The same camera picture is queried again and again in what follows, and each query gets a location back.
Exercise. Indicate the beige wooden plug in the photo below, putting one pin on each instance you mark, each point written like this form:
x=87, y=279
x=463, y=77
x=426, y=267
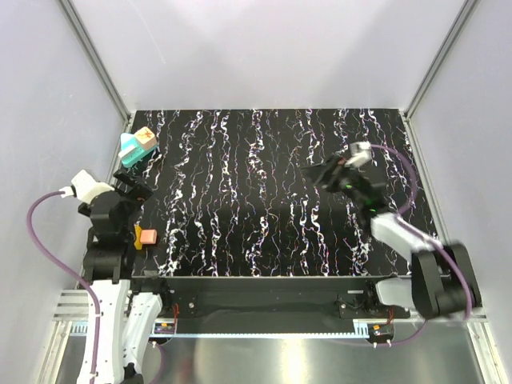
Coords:
x=145, y=138

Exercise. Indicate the right aluminium frame post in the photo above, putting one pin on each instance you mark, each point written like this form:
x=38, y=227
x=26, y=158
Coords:
x=461, y=20

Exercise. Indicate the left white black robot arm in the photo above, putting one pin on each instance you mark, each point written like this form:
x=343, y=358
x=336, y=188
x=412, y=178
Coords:
x=120, y=319

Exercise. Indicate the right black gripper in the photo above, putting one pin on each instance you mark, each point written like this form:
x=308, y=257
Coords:
x=327, y=174

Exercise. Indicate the yellow cube socket adapter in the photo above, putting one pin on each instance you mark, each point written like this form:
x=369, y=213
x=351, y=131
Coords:
x=138, y=233

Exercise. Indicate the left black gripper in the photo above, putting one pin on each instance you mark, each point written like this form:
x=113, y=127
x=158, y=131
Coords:
x=138, y=194

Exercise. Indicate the teal socket block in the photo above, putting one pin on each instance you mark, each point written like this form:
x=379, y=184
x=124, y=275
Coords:
x=127, y=140

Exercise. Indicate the pink plug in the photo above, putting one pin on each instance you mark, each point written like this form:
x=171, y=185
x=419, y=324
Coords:
x=148, y=237

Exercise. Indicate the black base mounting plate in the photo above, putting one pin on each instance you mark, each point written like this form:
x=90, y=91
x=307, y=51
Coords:
x=278, y=294

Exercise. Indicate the aluminium frame post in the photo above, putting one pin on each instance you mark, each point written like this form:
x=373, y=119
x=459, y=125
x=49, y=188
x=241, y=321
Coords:
x=461, y=20
x=78, y=27

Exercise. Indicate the left aluminium frame post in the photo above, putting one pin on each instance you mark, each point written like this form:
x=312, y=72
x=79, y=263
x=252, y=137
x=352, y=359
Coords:
x=78, y=27

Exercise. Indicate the aluminium rail front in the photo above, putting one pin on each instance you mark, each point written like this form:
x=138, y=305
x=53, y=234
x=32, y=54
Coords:
x=73, y=308

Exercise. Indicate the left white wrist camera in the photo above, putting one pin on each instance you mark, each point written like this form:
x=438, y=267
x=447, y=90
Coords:
x=84, y=187

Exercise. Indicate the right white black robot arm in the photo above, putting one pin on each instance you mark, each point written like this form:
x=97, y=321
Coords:
x=442, y=280

